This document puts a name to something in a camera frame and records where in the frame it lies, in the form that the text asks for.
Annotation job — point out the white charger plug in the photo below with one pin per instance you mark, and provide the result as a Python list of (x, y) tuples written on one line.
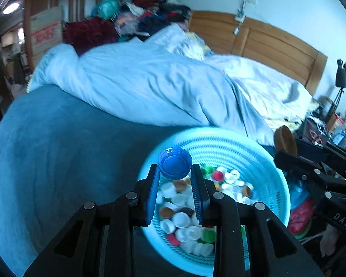
[(235, 30)]

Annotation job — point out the person's right hand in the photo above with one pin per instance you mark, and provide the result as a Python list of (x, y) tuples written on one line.
[(330, 239)]

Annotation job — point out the turquoise perforated plastic basket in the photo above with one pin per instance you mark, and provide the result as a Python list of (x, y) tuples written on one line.
[(233, 147)]

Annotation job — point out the pile of clothes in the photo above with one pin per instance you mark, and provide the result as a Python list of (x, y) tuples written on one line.
[(161, 17)]

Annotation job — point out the yellow patterned cloth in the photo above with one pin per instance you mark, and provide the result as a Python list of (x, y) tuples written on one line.
[(288, 122)]

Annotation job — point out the white floral quilt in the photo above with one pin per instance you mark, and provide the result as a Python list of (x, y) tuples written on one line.
[(262, 86)]

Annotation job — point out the red plastic bag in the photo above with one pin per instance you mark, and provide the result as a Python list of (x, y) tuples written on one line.
[(301, 216)]

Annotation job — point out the light blue duvet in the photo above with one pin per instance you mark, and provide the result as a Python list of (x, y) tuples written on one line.
[(147, 83)]

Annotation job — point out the bedside table clutter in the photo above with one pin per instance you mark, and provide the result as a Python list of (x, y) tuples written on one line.
[(334, 127)]

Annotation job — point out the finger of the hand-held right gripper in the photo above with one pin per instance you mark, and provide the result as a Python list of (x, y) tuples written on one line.
[(294, 164), (311, 150)]

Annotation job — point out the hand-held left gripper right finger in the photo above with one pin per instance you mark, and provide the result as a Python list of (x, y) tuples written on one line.
[(197, 199)]

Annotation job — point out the teal bundle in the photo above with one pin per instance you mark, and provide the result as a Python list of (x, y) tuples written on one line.
[(108, 7)]

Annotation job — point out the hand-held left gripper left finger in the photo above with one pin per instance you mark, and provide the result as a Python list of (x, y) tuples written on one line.
[(151, 199)]

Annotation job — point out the blue plastic bag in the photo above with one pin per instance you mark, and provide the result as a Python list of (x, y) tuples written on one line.
[(298, 192)]

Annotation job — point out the cardboard box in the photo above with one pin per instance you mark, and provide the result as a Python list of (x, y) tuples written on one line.
[(46, 28)]

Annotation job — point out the blue bottle cap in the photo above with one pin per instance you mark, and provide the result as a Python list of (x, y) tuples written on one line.
[(174, 164)]

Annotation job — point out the black desk lamp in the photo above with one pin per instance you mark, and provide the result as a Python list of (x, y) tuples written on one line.
[(342, 76)]

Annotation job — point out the blue bed sheet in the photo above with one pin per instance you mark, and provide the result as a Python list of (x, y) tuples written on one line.
[(60, 150)]

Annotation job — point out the white wall socket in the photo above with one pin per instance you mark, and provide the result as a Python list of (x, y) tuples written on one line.
[(240, 16)]

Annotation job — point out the wooden headboard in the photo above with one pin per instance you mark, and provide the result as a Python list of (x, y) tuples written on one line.
[(276, 43)]

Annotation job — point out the heap of mixed bottle caps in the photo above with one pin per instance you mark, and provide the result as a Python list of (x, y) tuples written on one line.
[(184, 219)]

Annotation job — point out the crumpled white cloth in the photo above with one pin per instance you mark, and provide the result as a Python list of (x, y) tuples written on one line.
[(178, 41)]

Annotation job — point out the dark red blanket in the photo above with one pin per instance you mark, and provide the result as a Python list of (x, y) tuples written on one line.
[(89, 34)]

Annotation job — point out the round ceiling light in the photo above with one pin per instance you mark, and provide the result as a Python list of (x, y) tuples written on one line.
[(11, 8)]

